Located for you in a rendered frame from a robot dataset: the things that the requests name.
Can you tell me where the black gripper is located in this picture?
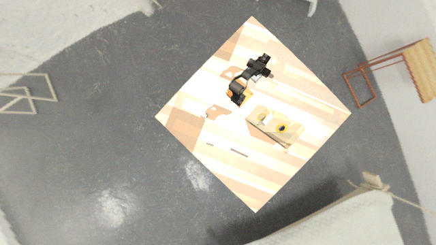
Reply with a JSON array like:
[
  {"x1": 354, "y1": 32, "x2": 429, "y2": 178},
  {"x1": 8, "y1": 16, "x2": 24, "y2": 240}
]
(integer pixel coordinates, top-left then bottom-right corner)
[{"x1": 246, "y1": 58, "x2": 271, "y2": 78}]

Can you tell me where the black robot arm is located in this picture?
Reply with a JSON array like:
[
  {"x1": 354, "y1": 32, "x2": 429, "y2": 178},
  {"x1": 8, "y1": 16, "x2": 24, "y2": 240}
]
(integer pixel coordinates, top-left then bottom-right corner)
[{"x1": 228, "y1": 53, "x2": 272, "y2": 106}]

